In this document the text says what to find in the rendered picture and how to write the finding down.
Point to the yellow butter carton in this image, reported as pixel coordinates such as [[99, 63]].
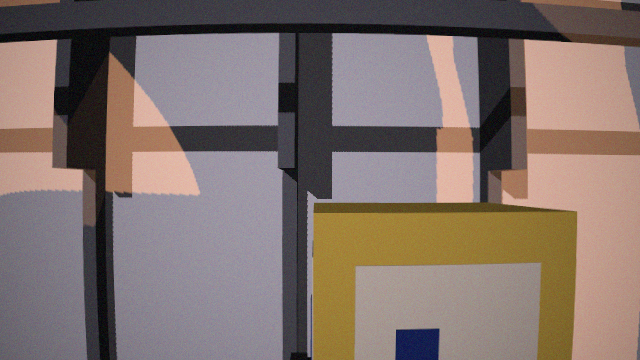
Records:
[[442, 281]]

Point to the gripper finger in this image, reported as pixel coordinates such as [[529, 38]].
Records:
[[300, 356]]

